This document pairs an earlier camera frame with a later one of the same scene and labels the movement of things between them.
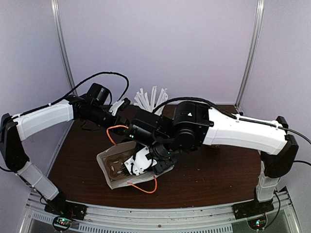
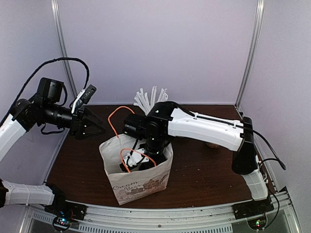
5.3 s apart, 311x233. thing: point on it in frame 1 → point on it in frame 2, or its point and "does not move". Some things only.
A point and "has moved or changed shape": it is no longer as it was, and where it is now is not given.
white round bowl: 215,146 does not move
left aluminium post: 57,18 does not move
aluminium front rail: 208,219 does not move
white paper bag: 118,182 has moved or changed shape
